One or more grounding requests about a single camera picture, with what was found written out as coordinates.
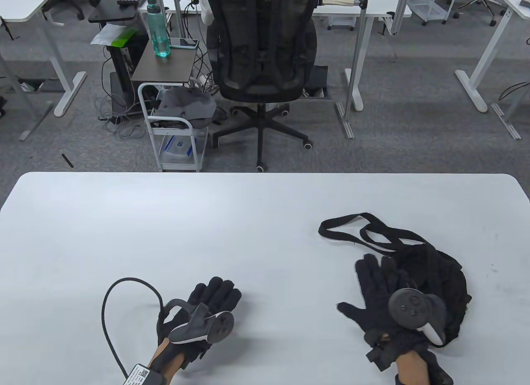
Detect person's right hand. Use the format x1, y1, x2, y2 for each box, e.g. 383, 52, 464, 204
336, 254, 431, 352

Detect person's left hand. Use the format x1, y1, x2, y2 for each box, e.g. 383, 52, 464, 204
157, 277, 243, 363

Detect black backpack with shoulder straps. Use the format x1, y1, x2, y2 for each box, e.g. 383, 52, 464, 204
318, 212, 472, 348

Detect person's right forearm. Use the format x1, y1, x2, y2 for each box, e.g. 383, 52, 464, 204
393, 350, 431, 385

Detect person's left forearm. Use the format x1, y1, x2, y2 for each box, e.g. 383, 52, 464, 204
147, 337, 185, 385

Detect grey white left hand controller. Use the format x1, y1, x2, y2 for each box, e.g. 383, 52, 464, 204
157, 298, 235, 345

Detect grey white hand controller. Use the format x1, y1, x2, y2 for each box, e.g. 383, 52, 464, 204
388, 289, 448, 346
157, 298, 235, 345

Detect grey white right hand controller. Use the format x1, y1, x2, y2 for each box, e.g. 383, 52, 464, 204
388, 289, 448, 346

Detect blue and white box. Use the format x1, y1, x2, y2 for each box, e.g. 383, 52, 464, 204
161, 135, 197, 160

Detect white rolling cart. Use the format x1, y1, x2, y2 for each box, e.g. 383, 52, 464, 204
138, 82, 209, 173

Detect grey fabric bag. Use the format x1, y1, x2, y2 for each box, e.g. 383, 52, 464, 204
152, 88, 217, 129

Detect small dark side table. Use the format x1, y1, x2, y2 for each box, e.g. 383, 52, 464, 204
131, 39, 197, 84

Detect black mesh office chair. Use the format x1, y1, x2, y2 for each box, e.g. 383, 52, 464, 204
206, 0, 318, 173

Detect teal water bottle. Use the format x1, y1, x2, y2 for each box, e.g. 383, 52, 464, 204
147, 0, 171, 58

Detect green packet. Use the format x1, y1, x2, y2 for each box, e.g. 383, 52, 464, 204
112, 28, 138, 48

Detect long white desk aluminium legs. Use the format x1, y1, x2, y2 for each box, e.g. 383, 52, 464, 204
139, 0, 412, 139

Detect white desk with white leg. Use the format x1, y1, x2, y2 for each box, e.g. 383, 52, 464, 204
455, 0, 530, 113

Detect white paper sheet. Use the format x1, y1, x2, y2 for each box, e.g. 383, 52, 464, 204
90, 24, 125, 46

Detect black star-base chair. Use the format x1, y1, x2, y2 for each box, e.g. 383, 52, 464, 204
447, 0, 508, 27

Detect black standing desk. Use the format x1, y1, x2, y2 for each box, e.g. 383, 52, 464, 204
88, 0, 156, 114

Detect black swivel chair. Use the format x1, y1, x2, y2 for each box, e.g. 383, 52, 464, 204
41, 0, 85, 20

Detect white desk with rounded corner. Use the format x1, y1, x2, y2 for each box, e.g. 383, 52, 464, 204
0, 0, 87, 117

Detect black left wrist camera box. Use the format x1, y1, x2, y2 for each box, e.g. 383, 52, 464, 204
123, 363, 166, 385

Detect tangle of floor cables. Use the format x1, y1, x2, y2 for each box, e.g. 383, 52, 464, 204
95, 46, 145, 139

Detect aluminium frame foot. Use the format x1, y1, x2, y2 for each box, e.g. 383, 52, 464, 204
0, 58, 53, 141
491, 81, 530, 140

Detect white wire cart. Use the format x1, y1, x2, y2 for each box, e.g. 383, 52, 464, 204
408, 0, 460, 25

